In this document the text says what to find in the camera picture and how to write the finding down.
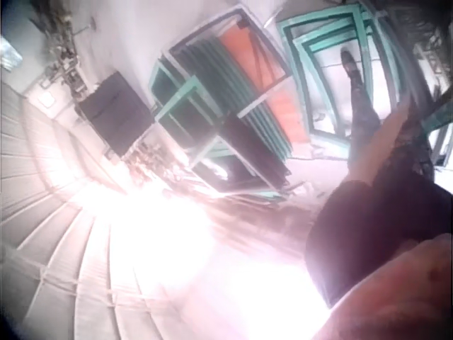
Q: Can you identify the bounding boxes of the green rack of framed screens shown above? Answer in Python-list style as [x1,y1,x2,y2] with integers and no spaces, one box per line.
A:
[148,5,309,203]

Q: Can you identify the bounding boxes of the heap of small metal parts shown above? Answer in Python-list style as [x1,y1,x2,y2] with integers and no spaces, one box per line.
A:
[120,138,201,187]

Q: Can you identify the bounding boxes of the black cabinet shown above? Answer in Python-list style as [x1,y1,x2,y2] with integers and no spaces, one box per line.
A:
[77,70,157,159]

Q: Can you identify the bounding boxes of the person's legs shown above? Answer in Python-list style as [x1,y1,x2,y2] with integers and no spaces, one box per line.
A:
[339,47,387,167]

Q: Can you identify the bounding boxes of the stack of green metal frames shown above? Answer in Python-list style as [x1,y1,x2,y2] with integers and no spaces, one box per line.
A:
[275,0,420,147]

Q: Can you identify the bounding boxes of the green metal bar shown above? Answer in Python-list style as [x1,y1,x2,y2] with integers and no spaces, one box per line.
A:
[420,105,453,134]

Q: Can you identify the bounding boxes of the grey machinery with cables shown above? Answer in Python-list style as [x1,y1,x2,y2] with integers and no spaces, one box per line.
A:
[35,0,98,102]

